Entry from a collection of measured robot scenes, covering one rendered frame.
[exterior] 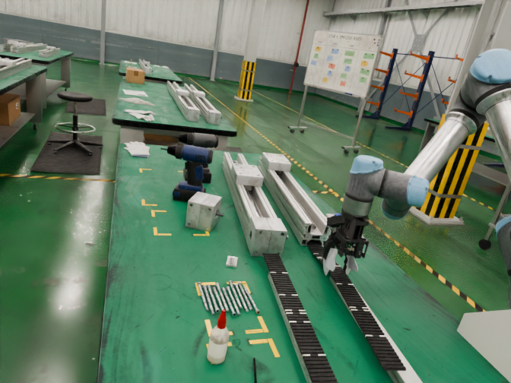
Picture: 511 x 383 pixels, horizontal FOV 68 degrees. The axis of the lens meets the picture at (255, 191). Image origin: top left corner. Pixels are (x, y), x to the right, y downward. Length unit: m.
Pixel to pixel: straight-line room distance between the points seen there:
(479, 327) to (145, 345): 0.79
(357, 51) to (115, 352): 6.50
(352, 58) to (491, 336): 6.21
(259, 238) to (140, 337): 0.48
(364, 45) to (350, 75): 0.52
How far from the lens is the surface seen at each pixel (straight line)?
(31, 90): 5.44
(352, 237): 1.04
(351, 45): 7.07
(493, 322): 1.10
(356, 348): 0.97
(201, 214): 1.28
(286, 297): 0.99
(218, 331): 0.79
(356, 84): 6.87
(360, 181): 1.01
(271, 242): 1.19
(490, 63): 1.18
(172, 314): 0.93
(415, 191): 1.01
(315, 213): 1.40
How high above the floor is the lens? 1.37
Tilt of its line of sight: 20 degrees down
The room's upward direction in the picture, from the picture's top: 10 degrees clockwise
